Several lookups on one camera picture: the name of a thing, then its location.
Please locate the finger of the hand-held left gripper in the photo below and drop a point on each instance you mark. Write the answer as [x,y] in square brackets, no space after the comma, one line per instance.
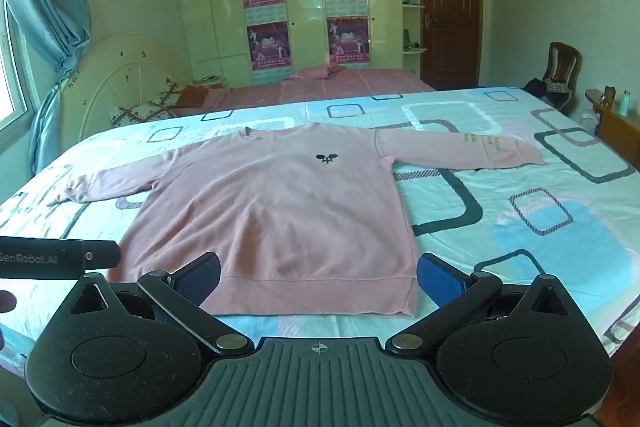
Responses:
[102,254]

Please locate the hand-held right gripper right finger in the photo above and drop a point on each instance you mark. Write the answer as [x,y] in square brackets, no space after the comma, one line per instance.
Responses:
[440,281]

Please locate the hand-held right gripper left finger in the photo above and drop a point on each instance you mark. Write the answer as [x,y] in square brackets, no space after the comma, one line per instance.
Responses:
[200,277]

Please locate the pink sweatshirt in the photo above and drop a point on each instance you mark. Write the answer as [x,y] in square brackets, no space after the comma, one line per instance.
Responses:
[280,217]

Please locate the dark clothes on chair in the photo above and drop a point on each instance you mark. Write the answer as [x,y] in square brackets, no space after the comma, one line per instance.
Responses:
[547,89]

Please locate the patterned blue white bed sheet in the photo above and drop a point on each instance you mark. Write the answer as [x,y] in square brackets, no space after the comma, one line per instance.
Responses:
[525,217]

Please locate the white patterned pillow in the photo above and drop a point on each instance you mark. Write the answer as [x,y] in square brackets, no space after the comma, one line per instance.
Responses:
[142,114]
[167,92]

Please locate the window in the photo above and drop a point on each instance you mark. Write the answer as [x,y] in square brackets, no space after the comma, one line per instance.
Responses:
[12,82]

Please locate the brown striped cushion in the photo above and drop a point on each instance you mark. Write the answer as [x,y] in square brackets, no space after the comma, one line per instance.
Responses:
[192,97]

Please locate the white round headboard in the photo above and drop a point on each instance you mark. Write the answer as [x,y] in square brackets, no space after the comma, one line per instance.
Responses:
[115,72]

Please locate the stack of books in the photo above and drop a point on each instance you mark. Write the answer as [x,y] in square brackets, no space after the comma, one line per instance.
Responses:
[210,81]

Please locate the pink bed sheet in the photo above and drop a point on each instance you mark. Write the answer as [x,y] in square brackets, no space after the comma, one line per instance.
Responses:
[340,87]

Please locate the wooden side table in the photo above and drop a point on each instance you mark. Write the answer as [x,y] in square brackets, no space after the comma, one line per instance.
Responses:
[620,132]

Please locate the folded pink cloth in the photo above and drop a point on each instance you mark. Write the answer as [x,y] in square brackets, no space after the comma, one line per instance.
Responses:
[320,71]

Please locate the brown figurine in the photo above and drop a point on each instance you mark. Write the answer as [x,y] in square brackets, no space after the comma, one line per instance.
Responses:
[609,97]

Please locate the wooden chair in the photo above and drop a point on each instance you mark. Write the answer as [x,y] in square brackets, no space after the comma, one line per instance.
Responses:
[565,59]

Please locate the green bottle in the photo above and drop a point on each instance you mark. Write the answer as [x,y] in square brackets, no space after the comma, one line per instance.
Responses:
[624,104]

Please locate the cream corner shelves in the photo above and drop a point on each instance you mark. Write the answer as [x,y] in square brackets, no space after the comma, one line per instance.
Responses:
[412,27]

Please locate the brown wooden door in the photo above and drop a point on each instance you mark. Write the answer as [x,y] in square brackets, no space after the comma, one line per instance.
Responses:
[450,12]

